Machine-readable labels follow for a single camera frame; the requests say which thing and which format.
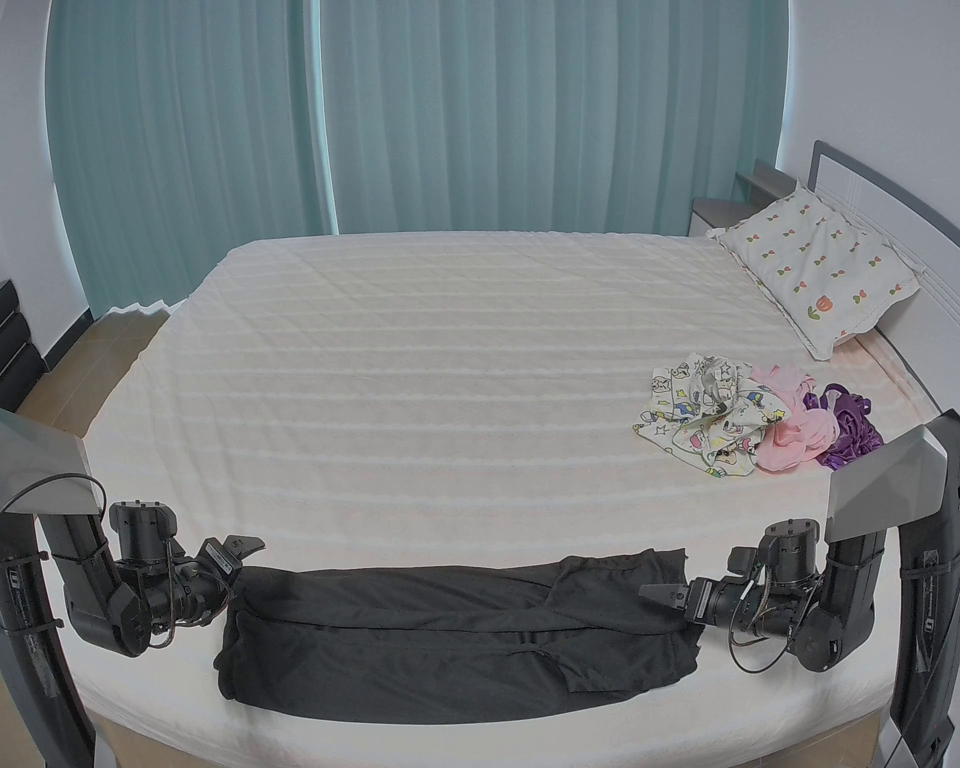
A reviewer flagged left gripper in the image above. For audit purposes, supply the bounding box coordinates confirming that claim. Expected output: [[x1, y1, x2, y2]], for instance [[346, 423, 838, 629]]
[[196, 534, 268, 595]]

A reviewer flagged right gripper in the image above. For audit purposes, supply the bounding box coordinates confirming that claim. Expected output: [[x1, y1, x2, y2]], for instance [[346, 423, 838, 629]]
[[639, 576, 735, 625]]

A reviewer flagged black T-shirt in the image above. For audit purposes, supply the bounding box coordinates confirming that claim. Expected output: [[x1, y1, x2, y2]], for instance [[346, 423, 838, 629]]
[[213, 547, 705, 727]]

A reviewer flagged bed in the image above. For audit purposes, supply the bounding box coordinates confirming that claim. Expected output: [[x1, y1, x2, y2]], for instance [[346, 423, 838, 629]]
[[15, 138, 960, 740]]

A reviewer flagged white printed garment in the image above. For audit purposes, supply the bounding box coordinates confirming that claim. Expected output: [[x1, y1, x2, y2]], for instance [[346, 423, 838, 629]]
[[632, 354, 792, 479]]

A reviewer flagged pink garment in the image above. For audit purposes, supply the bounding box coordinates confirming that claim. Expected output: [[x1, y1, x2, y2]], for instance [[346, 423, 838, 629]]
[[750, 363, 840, 474]]

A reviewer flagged purple garment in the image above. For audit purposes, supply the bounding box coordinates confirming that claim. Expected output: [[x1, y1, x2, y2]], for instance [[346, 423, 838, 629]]
[[802, 384, 886, 472]]

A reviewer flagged black chest of drawers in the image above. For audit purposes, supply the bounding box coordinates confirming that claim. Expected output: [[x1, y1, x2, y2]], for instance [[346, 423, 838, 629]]
[[0, 279, 48, 410]]

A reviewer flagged white printed pillow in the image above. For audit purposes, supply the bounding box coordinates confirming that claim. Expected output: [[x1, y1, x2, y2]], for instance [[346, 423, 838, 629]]
[[708, 180, 922, 363]]

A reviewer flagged grey bedside table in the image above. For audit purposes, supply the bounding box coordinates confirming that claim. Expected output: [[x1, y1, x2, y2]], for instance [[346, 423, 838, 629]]
[[690, 159, 800, 237]]

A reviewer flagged blue-green curtain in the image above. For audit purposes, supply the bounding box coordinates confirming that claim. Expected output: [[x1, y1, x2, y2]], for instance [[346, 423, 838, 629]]
[[45, 0, 339, 316], [318, 0, 792, 240]]

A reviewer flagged black cable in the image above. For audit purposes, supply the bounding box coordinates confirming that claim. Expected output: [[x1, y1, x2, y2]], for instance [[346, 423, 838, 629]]
[[729, 626, 800, 674], [0, 472, 108, 519]]

